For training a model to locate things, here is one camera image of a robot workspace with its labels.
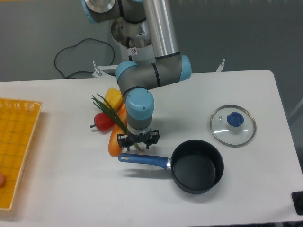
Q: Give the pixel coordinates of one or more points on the yellow bell pepper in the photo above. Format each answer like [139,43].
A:
[114,98]

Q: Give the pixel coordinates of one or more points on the red bell pepper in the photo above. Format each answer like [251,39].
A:
[102,122]

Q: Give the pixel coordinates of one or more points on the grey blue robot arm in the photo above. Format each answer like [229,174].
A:
[135,81]

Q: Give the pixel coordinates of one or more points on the black saucepan blue handle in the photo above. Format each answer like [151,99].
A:
[196,166]

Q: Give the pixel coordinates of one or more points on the black object table corner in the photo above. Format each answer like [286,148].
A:
[297,198]

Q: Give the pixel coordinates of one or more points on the yellow woven basket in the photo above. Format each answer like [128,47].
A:
[18,119]

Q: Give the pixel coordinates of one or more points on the green onion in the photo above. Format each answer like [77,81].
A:
[108,110]

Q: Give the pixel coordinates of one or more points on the glass pot lid blue knob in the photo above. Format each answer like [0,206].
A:
[232,125]

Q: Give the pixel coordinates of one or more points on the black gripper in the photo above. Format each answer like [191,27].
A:
[150,138]

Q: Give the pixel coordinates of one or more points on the orange baguette bread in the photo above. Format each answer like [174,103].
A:
[113,147]

